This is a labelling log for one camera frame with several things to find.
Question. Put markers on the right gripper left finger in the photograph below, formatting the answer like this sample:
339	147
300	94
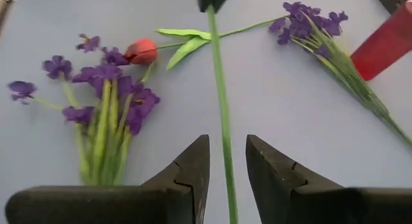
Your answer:
161	204

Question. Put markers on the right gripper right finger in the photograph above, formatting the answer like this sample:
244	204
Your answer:
305	204

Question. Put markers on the red artificial tulip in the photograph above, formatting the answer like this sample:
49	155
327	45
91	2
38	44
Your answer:
141	51

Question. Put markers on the purple artificial flower bunch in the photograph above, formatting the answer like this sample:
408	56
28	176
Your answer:
299	24
141	105

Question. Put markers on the white artificial tulip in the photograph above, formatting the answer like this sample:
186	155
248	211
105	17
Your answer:
223	114

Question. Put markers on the red glass vase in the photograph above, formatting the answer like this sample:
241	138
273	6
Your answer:
383	50

